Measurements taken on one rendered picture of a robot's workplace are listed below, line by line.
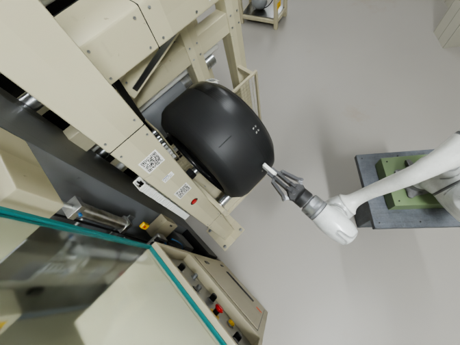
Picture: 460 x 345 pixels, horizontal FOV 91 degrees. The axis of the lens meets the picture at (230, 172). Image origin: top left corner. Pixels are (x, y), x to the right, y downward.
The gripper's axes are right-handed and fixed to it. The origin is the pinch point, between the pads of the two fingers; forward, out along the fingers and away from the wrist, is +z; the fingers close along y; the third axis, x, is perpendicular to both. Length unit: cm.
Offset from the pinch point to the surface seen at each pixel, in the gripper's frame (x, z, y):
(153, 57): -20, 66, 1
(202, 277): 33, -8, 57
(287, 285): 117, -57, 28
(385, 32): 131, 36, -279
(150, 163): -23.4, 27.1, 33.2
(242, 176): -3.5, 5.5, 10.8
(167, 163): -17.3, 26.3, 28.9
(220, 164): -10.9, 13.7, 14.8
